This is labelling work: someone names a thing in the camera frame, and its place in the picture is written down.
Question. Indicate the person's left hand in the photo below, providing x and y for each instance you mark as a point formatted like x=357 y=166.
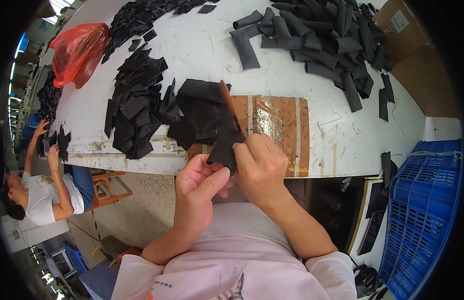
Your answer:
x=194 y=210

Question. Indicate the person's right hand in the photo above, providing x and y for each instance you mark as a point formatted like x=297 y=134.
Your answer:
x=263 y=172

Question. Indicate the black fabric piece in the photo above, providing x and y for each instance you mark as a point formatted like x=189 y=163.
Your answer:
x=224 y=148

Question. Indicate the brown wooden turning stick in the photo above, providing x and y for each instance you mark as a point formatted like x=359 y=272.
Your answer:
x=229 y=101

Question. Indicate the brown taped work board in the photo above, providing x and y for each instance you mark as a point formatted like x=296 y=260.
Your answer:
x=280 y=127

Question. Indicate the person's body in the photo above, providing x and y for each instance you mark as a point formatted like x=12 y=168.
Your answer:
x=239 y=262

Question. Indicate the wooden stool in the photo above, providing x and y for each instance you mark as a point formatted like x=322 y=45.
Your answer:
x=108 y=189

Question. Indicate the white framed panel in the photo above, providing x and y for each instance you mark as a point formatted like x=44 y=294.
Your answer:
x=370 y=217

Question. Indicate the blue grey seat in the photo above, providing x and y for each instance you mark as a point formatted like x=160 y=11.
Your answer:
x=100 y=281

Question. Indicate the heap of flat black cutouts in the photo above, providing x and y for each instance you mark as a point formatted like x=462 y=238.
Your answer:
x=142 y=101

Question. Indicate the black fabric strip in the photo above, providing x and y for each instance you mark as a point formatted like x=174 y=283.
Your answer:
x=387 y=172

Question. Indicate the small blue crate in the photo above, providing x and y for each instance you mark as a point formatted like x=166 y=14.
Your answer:
x=75 y=258

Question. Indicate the heap of black fabric tubes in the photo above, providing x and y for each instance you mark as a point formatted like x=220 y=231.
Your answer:
x=329 y=41

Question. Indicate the blue plastic crate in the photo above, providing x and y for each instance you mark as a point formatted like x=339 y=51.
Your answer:
x=423 y=217

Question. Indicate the cardboard box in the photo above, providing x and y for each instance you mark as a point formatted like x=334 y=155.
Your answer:
x=415 y=56

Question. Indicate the red plastic bag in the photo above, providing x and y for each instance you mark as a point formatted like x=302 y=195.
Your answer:
x=76 y=52

